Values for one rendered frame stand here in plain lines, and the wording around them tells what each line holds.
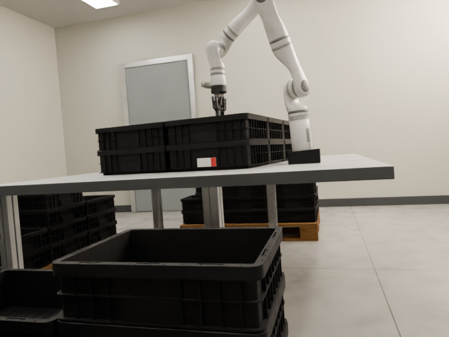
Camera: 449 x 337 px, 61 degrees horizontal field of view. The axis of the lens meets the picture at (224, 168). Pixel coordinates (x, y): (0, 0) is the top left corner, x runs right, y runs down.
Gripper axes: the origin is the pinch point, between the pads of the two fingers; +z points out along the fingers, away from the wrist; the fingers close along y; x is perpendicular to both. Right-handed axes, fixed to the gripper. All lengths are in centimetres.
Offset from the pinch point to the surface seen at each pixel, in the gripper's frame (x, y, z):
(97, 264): -18, -114, 36
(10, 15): 353, 202, -174
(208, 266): -38, -112, 36
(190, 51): 149, 302, -121
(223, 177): -18, -49, 26
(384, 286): -70, 47, 94
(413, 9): -124, 325, -134
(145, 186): 11, -52, 28
